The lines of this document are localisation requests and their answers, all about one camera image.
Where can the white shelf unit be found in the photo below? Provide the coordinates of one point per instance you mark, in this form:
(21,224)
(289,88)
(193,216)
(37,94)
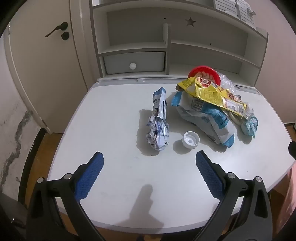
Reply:
(138,27)

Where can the white printed paper sheet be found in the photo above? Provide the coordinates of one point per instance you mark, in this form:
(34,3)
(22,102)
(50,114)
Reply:
(225,8)
(247,14)

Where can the clear plastic bag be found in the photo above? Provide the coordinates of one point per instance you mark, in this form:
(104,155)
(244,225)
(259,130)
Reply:
(226,83)

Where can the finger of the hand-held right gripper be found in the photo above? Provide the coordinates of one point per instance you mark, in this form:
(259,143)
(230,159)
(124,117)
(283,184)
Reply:
(292,150)

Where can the white round drawer knob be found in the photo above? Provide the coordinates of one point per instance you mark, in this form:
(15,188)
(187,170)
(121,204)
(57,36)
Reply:
(133,66)

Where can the dark round door lock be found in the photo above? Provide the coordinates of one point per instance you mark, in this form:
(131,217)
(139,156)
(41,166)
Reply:
(65,36)

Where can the yellow snack bag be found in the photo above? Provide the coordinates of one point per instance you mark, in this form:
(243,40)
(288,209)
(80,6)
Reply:
(212,95)

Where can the white drawer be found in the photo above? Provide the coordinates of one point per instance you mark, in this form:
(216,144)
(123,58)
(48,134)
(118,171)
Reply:
(143,60)

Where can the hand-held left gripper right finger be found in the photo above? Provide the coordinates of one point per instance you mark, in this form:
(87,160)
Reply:
(208,173)

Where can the light blue wrapper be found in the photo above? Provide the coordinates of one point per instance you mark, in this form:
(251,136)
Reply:
(249,126)

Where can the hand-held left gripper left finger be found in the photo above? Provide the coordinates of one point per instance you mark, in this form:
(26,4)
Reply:
(90,176)

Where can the crumpled blue white wrapper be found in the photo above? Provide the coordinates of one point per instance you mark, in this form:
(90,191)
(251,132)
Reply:
(157,129)

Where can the white bottle cap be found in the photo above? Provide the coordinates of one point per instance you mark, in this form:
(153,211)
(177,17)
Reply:
(190,140)

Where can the person's right forearm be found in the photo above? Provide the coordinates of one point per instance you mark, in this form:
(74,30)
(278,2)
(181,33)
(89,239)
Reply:
(291,192)

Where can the white and blue snack bag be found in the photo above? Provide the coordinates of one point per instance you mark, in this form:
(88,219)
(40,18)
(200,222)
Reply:
(208,120)

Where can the cream door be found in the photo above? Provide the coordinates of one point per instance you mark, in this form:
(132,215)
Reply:
(46,69)

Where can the red round lid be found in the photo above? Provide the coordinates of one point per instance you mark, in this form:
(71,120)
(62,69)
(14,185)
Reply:
(203,69)

